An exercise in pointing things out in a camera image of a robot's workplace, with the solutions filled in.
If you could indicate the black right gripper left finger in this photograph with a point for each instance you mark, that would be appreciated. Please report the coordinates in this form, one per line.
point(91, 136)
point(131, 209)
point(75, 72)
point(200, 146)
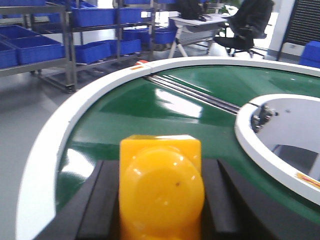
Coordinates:
point(93, 212)

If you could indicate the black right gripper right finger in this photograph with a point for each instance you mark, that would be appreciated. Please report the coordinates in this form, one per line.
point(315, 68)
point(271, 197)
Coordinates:
point(234, 209)

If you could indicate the yellow toy block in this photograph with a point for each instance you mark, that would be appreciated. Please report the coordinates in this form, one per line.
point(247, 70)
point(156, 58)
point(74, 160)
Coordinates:
point(161, 189)

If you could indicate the white outer table rim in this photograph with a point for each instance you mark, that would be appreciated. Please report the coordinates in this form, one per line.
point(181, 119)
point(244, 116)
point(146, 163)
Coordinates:
point(91, 124)

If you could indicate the left steel roller bar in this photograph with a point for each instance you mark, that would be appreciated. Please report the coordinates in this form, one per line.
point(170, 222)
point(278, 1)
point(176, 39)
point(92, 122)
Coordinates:
point(191, 91)

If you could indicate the black office chair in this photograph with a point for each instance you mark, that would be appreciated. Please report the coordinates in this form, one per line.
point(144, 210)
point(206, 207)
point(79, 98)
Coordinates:
point(238, 44)

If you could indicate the steel rack with bins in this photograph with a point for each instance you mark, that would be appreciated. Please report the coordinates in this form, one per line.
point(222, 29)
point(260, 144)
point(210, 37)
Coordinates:
point(63, 40)

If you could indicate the small blue crate stack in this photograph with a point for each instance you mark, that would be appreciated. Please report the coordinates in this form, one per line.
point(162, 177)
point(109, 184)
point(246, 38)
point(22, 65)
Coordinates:
point(311, 55)

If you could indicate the white desk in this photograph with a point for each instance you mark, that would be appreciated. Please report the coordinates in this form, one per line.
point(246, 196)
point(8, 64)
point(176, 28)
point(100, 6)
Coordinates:
point(195, 32)

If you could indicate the black jacket on chair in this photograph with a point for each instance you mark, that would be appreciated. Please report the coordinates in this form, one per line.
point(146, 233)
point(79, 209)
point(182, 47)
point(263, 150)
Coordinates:
point(251, 18)

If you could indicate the black backpack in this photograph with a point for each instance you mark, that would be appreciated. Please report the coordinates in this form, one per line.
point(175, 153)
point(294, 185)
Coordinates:
point(189, 9)

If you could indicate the white inner ring hub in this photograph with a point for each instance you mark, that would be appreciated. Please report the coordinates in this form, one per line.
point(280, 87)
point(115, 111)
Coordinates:
point(281, 134)

